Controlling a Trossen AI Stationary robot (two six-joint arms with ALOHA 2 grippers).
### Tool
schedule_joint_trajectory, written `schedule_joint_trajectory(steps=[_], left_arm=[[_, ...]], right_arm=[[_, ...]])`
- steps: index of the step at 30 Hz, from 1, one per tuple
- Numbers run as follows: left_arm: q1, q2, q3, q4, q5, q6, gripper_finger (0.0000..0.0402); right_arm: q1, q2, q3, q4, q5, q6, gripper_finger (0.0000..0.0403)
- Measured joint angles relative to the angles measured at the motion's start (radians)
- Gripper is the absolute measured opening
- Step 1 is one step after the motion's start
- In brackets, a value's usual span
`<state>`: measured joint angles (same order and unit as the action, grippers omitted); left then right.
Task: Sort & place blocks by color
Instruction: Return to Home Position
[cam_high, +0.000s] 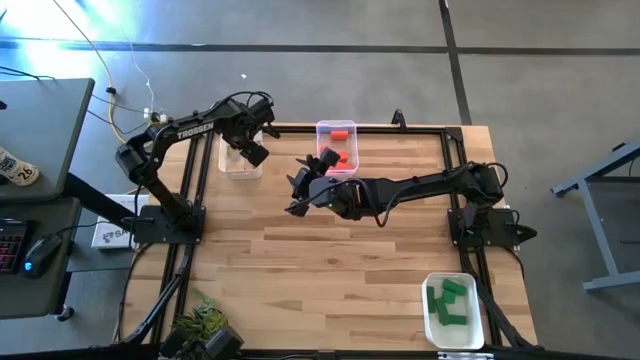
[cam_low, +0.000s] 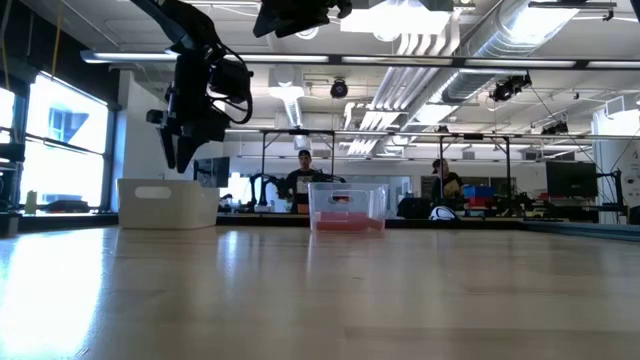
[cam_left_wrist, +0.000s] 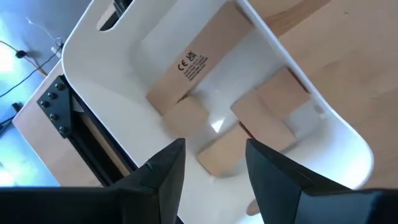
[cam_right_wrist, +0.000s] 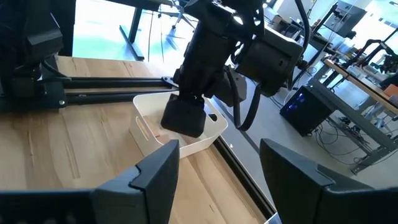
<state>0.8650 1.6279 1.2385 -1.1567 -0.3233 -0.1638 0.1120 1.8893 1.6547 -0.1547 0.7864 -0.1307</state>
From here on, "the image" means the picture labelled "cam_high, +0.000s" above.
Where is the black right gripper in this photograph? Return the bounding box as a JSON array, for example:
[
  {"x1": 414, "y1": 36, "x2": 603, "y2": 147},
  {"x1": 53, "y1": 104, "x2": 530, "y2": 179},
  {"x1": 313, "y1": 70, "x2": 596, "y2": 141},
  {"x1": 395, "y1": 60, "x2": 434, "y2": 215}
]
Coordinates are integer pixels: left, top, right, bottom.
[{"x1": 284, "y1": 147, "x2": 361, "y2": 219}]

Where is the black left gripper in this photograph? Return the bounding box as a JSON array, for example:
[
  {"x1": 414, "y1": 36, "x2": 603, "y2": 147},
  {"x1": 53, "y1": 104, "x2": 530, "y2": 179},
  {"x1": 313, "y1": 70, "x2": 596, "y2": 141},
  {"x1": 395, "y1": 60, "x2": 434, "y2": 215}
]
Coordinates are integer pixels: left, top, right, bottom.
[{"x1": 219, "y1": 94, "x2": 282, "y2": 169}]

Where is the clear plastic bin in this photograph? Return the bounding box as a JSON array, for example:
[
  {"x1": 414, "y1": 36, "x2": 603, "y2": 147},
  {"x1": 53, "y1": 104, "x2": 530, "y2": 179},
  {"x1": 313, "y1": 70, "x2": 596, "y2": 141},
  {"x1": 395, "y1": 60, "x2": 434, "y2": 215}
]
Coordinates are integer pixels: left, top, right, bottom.
[{"x1": 315, "y1": 119, "x2": 360, "y2": 180}]

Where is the cream plastic bin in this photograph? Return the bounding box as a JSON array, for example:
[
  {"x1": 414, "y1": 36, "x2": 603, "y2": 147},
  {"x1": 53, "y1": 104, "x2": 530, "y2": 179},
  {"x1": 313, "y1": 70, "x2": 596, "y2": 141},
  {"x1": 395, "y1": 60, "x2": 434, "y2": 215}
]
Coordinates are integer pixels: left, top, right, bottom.
[{"x1": 218, "y1": 130, "x2": 264, "y2": 180}]

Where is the white printed box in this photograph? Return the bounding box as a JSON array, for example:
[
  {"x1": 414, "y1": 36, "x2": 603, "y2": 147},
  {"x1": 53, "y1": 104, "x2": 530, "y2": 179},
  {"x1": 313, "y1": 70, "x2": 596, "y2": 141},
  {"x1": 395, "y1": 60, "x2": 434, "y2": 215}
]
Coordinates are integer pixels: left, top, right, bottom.
[{"x1": 91, "y1": 193, "x2": 151, "y2": 250}]

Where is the green potted plant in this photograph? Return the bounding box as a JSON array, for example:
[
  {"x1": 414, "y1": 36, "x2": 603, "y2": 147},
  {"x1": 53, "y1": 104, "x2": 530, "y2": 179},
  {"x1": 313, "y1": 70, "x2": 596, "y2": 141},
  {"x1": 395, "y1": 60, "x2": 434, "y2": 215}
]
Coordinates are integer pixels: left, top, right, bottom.
[{"x1": 169, "y1": 288, "x2": 230, "y2": 346}]

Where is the black boxy device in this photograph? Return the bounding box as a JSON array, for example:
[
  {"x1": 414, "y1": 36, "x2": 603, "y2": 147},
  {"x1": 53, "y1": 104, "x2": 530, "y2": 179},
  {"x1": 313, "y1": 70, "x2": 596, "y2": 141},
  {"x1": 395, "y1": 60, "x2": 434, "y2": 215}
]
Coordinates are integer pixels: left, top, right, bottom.
[
  {"x1": 202, "y1": 325, "x2": 245, "y2": 360},
  {"x1": 159, "y1": 327, "x2": 189, "y2": 357}
]

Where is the grey desk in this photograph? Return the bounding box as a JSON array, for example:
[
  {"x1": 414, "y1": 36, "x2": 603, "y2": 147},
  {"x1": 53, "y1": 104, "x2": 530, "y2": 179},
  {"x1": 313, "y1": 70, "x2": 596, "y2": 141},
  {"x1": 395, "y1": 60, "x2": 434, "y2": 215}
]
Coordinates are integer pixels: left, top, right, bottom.
[
  {"x1": 0, "y1": 77, "x2": 96, "y2": 201},
  {"x1": 0, "y1": 197, "x2": 84, "y2": 321}
]

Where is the white plastic bin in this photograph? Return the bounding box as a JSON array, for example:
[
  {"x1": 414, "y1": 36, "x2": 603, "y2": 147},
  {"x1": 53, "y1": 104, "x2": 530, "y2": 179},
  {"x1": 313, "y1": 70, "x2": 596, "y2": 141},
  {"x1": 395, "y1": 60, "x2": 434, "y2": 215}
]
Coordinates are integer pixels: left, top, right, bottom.
[{"x1": 421, "y1": 272, "x2": 486, "y2": 350}]

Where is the black computer mouse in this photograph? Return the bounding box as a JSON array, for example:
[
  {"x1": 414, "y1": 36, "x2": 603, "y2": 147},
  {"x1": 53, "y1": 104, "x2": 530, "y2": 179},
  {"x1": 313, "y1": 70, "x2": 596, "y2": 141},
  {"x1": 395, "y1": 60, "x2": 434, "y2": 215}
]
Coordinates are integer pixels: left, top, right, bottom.
[{"x1": 23, "y1": 233, "x2": 64, "y2": 280}]

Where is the black keyboard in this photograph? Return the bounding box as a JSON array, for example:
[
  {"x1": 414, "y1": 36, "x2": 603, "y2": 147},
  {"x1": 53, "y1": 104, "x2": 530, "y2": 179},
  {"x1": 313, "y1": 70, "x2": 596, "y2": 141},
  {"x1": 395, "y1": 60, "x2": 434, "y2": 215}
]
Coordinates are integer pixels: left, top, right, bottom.
[{"x1": 0, "y1": 218, "x2": 29, "y2": 275}]

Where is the black table frame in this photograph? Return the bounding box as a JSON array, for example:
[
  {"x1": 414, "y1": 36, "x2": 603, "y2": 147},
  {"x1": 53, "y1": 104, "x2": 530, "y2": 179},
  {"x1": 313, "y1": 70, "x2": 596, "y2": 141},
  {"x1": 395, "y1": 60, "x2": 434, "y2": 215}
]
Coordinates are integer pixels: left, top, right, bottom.
[{"x1": 149, "y1": 122, "x2": 539, "y2": 351}]

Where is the white cable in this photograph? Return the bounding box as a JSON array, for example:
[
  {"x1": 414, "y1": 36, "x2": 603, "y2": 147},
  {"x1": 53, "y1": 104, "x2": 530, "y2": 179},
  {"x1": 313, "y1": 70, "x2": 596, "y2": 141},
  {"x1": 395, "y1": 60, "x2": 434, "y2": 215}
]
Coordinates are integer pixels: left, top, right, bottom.
[{"x1": 119, "y1": 29, "x2": 156, "y2": 119}]

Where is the yellow cable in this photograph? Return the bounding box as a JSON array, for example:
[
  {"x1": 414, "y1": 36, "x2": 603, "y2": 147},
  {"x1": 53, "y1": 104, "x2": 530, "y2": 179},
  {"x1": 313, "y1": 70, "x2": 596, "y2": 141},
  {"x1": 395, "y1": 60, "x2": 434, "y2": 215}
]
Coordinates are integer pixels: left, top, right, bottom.
[{"x1": 49, "y1": 0, "x2": 166, "y2": 151}]

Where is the blue-grey desk frame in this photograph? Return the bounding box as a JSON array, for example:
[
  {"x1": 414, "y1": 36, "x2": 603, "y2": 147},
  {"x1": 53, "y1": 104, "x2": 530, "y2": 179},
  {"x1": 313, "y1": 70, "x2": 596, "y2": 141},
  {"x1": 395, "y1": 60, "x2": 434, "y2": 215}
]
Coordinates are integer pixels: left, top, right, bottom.
[{"x1": 551, "y1": 139, "x2": 640, "y2": 294}]

